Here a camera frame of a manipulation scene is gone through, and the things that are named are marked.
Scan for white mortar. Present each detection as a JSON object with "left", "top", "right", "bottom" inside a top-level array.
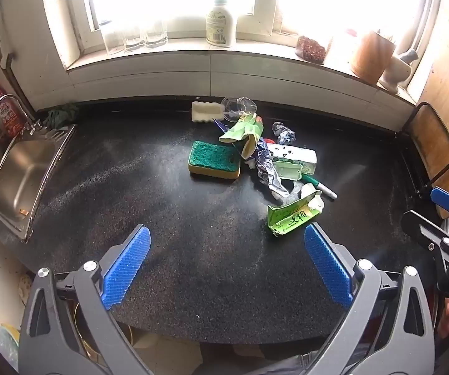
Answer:
[{"left": 378, "top": 52, "right": 413, "bottom": 95}]

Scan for blue white wrapper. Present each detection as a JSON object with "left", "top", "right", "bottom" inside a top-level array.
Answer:
[{"left": 248, "top": 138, "right": 291, "bottom": 201}]

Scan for torn green carton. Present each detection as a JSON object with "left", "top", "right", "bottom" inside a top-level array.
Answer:
[{"left": 267, "top": 189, "right": 325, "bottom": 237}]

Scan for small pale green box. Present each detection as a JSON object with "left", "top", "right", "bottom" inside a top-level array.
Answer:
[{"left": 277, "top": 162, "right": 303, "bottom": 181}]

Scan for dark green cloth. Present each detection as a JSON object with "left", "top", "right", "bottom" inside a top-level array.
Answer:
[{"left": 44, "top": 102, "right": 80, "bottom": 129}]

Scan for pale plastic bag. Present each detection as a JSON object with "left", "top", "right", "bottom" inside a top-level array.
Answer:
[{"left": 0, "top": 323, "right": 21, "bottom": 370}]

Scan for round patterned cushion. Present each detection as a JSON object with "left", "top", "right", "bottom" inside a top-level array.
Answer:
[{"left": 18, "top": 273, "right": 34, "bottom": 306}]

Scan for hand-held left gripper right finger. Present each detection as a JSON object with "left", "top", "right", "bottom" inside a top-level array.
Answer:
[{"left": 304, "top": 222, "right": 436, "bottom": 375}]

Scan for wooden canister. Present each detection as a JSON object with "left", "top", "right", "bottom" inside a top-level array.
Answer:
[{"left": 349, "top": 30, "right": 397, "bottom": 86}]

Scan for clear plastic cup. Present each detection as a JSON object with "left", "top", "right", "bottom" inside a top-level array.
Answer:
[{"left": 221, "top": 96, "right": 258, "bottom": 122}]

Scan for grey wall pipe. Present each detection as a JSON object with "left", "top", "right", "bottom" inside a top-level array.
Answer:
[{"left": 0, "top": 52, "right": 35, "bottom": 116}]

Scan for crumpled paper ball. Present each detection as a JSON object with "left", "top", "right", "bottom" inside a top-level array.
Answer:
[{"left": 272, "top": 122, "right": 297, "bottom": 145}]

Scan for white wavy sponge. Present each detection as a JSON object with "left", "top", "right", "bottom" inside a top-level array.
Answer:
[{"left": 191, "top": 101, "right": 229, "bottom": 125}]

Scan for white box with holes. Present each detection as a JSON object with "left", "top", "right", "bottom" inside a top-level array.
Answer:
[{"left": 267, "top": 143, "right": 318, "bottom": 176}]

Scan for green yellow scouring sponge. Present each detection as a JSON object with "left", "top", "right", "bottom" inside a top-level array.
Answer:
[{"left": 188, "top": 141, "right": 242, "bottom": 181}]

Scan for green marker pen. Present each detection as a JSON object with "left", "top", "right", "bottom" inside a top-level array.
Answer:
[{"left": 302, "top": 174, "right": 338, "bottom": 200}]

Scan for red dish soap bottle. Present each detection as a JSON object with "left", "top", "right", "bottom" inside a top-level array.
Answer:
[{"left": 0, "top": 94, "right": 26, "bottom": 137}]

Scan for chrome faucet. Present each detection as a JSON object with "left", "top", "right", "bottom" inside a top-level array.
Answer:
[{"left": 0, "top": 94, "right": 41, "bottom": 134}]

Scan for stainless steel sink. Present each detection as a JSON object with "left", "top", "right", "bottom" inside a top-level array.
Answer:
[{"left": 0, "top": 125, "right": 77, "bottom": 243}]

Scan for clear drinking glass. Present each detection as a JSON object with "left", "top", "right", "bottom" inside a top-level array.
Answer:
[
  {"left": 144, "top": 21, "right": 169, "bottom": 49},
  {"left": 101, "top": 23, "right": 126, "bottom": 56},
  {"left": 123, "top": 22, "right": 147, "bottom": 53}
]

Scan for white pestle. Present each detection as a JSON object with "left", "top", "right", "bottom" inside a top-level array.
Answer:
[{"left": 398, "top": 48, "right": 421, "bottom": 63}]

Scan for white bottle green cap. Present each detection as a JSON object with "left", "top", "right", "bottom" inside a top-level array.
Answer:
[{"left": 206, "top": 0, "right": 237, "bottom": 48}]

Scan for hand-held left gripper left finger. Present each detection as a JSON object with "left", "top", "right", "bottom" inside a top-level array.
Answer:
[{"left": 18, "top": 224, "right": 152, "bottom": 375}]

